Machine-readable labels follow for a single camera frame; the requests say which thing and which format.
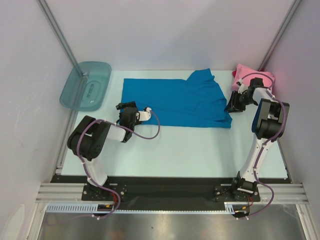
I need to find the blue t-shirt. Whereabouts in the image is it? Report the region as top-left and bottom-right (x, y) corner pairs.
(121, 68), (232, 129)

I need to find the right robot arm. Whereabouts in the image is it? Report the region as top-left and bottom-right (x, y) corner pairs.
(225, 77), (290, 201)

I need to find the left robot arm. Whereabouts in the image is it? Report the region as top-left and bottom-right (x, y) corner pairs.
(67, 101), (141, 200)

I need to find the pink folded t-shirt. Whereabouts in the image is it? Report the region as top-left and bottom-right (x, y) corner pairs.
(231, 63), (276, 91)

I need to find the teal translucent plastic bin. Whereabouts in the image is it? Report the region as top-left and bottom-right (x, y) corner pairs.
(59, 61), (112, 112)

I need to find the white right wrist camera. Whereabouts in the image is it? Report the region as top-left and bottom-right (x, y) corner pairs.
(236, 78), (248, 95)

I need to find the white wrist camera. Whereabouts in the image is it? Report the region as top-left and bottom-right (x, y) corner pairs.
(236, 78), (248, 95)
(138, 107), (152, 122)

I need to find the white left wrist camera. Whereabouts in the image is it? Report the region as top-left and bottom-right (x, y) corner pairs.
(138, 107), (152, 122)

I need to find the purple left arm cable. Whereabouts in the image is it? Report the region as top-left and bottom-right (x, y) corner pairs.
(76, 109), (161, 221)

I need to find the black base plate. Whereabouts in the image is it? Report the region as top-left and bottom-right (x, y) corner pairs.
(49, 175), (293, 212)

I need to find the right aluminium frame post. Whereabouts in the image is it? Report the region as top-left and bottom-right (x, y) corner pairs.
(257, 0), (304, 71)

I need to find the aluminium frame post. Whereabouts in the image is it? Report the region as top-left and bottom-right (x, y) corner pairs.
(36, 0), (78, 67)
(257, 0), (304, 71)

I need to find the white slotted cable duct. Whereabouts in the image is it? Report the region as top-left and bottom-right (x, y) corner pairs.
(46, 203), (247, 215)

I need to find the aluminium front rail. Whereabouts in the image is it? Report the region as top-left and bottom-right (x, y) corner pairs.
(35, 183), (309, 205)

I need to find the left aluminium frame post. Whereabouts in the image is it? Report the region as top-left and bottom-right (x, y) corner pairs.
(36, 0), (78, 67)

